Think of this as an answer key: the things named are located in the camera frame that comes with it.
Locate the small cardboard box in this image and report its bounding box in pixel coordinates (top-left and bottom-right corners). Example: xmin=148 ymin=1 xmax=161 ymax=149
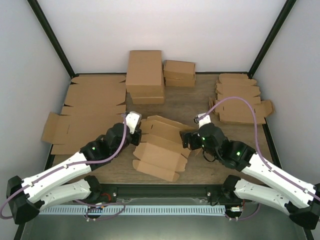
xmin=164 ymin=75 xmax=196 ymax=87
xmin=163 ymin=60 xmax=196 ymax=80
xmin=132 ymin=115 xmax=196 ymax=182

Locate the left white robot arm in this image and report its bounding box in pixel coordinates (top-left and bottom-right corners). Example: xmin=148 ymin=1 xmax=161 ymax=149
xmin=6 ymin=120 xmax=142 ymax=225

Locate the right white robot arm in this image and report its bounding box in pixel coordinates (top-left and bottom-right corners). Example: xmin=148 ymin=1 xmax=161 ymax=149
xmin=179 ymin=122 xmax=320 ymax=230

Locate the large folded cardboard box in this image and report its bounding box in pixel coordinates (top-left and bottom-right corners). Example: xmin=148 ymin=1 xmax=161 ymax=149
xmin=125 ymin=50 xmax=165 ymax=98

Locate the small folded cardboard box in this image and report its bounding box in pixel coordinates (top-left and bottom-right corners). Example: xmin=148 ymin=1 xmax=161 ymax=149
xmin=163 ymin=60 xmax=196 ymax=80

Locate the stack of flat cardboard blanks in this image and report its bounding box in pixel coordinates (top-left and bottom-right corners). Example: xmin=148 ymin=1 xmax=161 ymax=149
xmin=209 ymin=73 xmax=275 ymax=125

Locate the large flat cardboard sheet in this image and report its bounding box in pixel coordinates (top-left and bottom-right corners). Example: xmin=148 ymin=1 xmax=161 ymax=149
xmin=42 ymin=74 xmax=126 ymax=155

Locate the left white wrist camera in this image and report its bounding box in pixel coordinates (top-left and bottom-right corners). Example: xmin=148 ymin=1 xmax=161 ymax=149
xmin=125 ymin=111 xmax=142 ymax=134

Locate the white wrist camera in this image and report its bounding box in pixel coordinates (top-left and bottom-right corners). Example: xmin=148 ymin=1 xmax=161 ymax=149
xmin=125 ymin=111 xmax=142 ymax=134
xmin=193 ymin=113 xmax=212 ymax=129

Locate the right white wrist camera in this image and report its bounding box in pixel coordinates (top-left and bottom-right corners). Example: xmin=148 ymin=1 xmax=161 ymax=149
xmin=193 ymin=113 xmax=212 ymax=129

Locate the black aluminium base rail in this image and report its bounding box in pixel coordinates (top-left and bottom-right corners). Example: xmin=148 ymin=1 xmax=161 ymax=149
xmin=96 ymin=183 xmax=242 ymax=204

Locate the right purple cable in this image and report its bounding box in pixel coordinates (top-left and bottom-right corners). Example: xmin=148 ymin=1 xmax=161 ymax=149
xmin=194 ymin=96 xmax=320 ymax=223

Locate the light blue cable duct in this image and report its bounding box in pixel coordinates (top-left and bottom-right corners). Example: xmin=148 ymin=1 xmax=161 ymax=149
xmin=39 ymin=205 xmax=226 ymax=217

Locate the left black frame post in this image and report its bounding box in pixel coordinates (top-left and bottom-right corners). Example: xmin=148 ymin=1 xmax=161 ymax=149
xmin=27 ymin=0 xmax=76 ymax=79

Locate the black frame post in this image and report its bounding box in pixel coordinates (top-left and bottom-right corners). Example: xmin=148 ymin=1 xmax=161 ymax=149
xmin=247 ymin=0 xmax=297 ymax=79
xmin=27 ymin=0 xmax=76 ymax=79

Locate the right black frame post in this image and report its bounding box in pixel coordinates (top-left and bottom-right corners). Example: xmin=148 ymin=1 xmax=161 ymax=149
xmin=247 ymin=0 xmax=297 ymax=79

